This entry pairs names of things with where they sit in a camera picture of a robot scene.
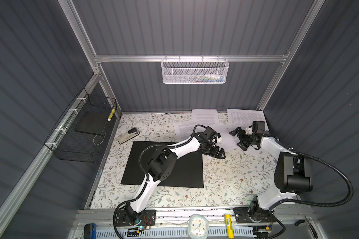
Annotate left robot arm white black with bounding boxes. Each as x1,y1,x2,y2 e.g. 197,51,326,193
124,124,225,225

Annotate yellow glue stick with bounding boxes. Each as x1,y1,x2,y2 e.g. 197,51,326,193
224,214,234,239

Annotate white round clock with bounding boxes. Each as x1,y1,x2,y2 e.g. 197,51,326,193
187,214,209,239

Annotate printed paper sheet under folder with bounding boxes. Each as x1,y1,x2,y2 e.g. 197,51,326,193
174,121,200,142

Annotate printed paper sheet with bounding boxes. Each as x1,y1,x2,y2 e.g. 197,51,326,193
211,123,239,152
191,109,219,125
227,109,269,130
174,121,200,142

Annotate beige black clip folder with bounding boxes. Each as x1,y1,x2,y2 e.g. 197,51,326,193
121,141,204,188

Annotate black wire mesh basket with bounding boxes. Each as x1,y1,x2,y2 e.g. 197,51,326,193
44,89,117,163

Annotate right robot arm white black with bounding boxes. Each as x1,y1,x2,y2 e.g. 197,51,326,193
229,121,313,222

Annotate yellow marker in black basket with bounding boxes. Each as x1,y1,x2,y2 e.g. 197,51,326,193
107,108,116,121

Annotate black grey stapler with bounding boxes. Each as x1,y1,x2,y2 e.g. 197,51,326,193
118,127,140,144

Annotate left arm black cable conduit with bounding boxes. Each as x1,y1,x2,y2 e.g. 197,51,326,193
113,124,208,239

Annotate black handled pliers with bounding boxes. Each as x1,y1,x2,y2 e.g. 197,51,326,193
294,219,319,239

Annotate white wire mesh basket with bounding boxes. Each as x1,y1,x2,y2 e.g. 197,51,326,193
161,57,229,84

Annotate blue black tool handle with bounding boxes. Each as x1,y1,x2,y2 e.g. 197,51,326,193
83,223,97,239

